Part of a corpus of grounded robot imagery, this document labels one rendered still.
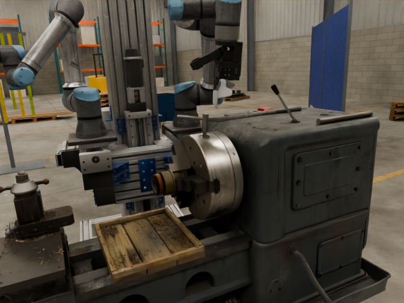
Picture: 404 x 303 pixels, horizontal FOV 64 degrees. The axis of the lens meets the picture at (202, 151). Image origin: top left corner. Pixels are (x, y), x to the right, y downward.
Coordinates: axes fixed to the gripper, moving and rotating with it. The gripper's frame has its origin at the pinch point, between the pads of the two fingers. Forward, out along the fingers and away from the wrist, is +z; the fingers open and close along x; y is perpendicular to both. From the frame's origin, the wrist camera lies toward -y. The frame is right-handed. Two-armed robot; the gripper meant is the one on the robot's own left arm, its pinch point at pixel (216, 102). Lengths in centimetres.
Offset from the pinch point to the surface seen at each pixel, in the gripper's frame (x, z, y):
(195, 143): -4.7, 13.5, -5.9
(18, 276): -51, 36, -43
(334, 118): 13.5, 6.3, 42.1
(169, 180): -10.9, 25.4, -13.7
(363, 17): 1171, -14, 365
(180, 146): 2.3, 18.3, -12.9
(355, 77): 1151, 184, 375
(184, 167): -2.8, 24.2, -9.9
